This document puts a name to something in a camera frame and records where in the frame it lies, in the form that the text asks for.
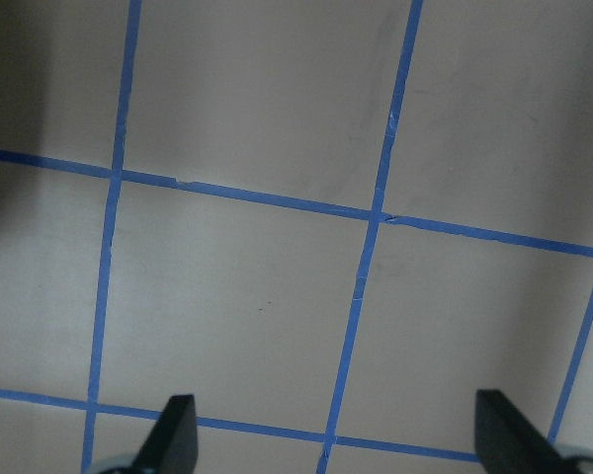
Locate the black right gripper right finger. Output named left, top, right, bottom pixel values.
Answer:
left=475, top=389, right=575, bottom=474

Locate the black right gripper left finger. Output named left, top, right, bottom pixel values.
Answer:
left=130, top=394, right=199, bottom=474

